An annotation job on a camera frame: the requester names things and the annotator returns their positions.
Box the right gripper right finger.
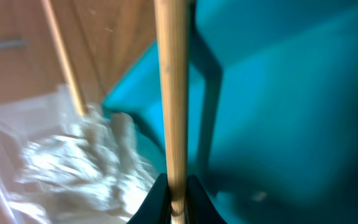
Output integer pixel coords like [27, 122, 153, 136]
[186, 175, 226, 224]

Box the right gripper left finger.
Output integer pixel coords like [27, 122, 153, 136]
[127, 174, 170, 224]

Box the white tissue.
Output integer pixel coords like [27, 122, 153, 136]
[9, 108, 157, 224]

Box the wooden chopstick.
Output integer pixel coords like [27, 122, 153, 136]
[41, 0, 88, 116]
[154, 0, 189, 224]

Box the teal plastic tray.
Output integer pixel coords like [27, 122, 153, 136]
[101, 0, 358, 224]

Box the clear plastic bin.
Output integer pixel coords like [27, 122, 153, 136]
[0, 85, 78, 223]

